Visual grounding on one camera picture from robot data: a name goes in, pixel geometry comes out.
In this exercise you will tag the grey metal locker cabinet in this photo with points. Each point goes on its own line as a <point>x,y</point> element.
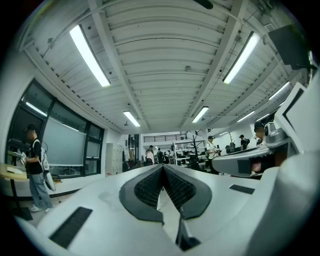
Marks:
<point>113,160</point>

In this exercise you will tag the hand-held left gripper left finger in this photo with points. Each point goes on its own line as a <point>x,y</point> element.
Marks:
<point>100,220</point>

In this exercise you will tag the black balcony railing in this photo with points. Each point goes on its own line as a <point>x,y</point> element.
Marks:
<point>165,138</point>

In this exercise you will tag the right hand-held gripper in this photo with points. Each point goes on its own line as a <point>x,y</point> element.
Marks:
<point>302,125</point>

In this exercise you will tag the white metal shelf rack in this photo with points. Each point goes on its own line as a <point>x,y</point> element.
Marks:
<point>175,155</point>

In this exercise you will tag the black monitor on stand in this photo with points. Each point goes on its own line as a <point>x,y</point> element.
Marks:
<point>287,45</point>

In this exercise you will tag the small wooden table black base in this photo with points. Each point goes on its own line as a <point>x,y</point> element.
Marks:
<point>15,176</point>

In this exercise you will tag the rack of hanging garments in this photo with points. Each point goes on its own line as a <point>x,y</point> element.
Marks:
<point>126,153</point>

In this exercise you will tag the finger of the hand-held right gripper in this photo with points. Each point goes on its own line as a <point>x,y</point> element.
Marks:
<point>230,165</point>

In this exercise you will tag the long ceiling light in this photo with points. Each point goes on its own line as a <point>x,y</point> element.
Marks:
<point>87,55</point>
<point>131,118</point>
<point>246,116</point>
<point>279,90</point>
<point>200,114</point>
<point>262,117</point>
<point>241,57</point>

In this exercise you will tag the black tree-shaped coat stand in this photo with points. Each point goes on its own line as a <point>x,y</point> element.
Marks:
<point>194,147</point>

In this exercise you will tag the black framed window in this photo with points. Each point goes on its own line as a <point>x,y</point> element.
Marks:
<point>65,142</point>

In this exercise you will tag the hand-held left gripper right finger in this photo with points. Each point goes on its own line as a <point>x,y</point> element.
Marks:
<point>220,200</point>

